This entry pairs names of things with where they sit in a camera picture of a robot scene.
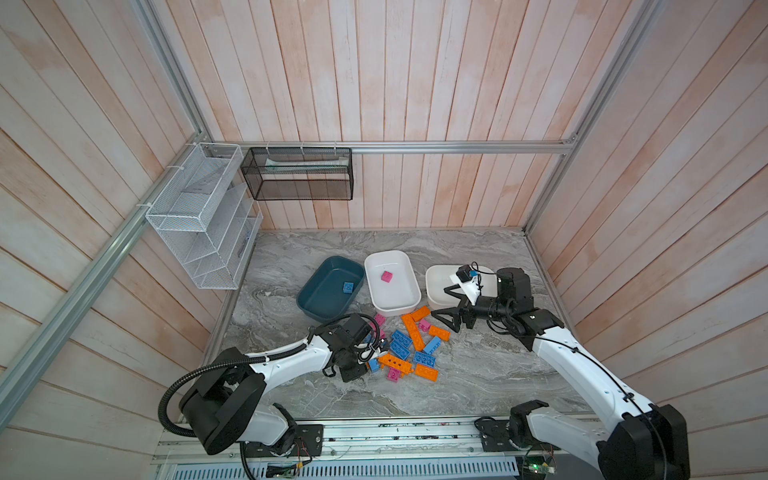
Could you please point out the long orange lego centre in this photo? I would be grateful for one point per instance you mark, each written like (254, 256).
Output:
(413, 332)

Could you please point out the right white plastic bin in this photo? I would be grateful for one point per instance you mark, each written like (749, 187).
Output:
(438, 277)

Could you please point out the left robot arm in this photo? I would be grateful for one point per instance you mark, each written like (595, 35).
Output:
(219, 404)

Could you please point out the blue lego double brick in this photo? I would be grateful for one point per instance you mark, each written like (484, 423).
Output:
(400, 345)

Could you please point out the white plastic bin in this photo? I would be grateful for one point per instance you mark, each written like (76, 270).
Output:
(438, 277)
(402, 295)

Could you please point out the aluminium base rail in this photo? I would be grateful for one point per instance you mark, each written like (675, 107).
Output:
(434, 447)

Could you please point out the middle white plastic bin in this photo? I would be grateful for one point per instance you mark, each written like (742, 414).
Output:
(402, 295)

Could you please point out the orange lego bottom plate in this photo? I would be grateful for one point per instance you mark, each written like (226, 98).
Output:
(426, 372)

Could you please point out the light blue lego brick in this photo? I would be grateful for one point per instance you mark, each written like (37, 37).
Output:
(432, 346)

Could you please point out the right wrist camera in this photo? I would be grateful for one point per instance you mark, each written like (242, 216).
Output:
(470, 282)

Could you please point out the pink lego bottom brick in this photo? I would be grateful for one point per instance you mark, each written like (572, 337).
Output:
(393, 375)

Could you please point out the orange lego right plate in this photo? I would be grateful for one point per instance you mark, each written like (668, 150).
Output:
(442, 334)

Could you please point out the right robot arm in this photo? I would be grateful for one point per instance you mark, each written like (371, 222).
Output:
(636, 439)

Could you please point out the long orange technic lego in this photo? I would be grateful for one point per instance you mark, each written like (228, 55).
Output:
(396, 363)

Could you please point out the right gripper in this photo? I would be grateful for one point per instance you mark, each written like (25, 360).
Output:
(455, 313)

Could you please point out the orange lego plate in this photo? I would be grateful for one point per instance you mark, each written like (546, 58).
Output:
(420, 314)
(426, 372)
(442, 334)

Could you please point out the dark teal plastic bin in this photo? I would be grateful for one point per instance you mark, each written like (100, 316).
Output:
(322, 297)

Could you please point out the black wire mesh basket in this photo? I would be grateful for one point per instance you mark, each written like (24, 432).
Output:
(299, 173)

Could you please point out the orange lego top plate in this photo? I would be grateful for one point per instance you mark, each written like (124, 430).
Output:
(420, 314)

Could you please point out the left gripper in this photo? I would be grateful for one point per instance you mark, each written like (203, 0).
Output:
(349, 375)

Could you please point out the white wire mesh shelf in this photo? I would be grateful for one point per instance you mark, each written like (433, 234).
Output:
(205, 219)

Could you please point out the blue lego lower brick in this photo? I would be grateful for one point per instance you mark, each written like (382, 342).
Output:
(424, 359)

